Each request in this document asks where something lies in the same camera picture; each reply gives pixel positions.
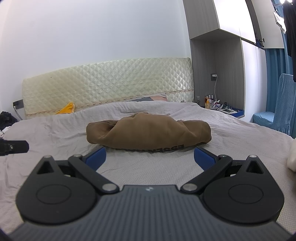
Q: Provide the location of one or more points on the cream quilted headboard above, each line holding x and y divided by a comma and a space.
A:
104, 81

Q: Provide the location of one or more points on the brown hoodie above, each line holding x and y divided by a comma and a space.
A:
148, 129

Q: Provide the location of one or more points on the blue curtain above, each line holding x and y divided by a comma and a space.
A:
272, 76

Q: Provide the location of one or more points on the amber glass bottle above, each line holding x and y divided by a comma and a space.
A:
207, 103

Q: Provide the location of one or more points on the grey duvet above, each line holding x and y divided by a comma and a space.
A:
57, 134

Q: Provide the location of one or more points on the patterned pillow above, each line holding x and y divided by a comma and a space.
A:
157, 98

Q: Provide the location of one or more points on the grey wardrobe cabinet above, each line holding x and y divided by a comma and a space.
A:
203, 58

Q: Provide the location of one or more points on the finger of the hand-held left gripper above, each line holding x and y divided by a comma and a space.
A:
13, 147

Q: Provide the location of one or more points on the white rounded object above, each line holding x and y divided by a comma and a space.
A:
292, 155

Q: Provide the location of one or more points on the black wall socket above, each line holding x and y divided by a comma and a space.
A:
18, 104

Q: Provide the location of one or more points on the white small device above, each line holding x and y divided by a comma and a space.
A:
227, 110

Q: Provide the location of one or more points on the small dark bottle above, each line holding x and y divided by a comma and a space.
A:
211, 99

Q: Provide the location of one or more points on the white wall charger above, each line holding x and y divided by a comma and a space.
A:
214, 76

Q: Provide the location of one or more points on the black hanging garment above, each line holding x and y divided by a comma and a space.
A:
291, 34

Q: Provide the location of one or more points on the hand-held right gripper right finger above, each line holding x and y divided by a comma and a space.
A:
203, 158

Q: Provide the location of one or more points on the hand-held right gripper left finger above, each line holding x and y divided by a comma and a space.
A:
96, 158

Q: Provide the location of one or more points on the white crumpled cloth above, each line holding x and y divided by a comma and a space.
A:
4, 133

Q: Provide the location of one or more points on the white hanging garment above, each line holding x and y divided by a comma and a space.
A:
281, 23

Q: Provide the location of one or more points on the black clothes pile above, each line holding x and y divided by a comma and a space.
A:
7, 119

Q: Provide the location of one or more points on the blue tray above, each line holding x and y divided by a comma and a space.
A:
239, 113

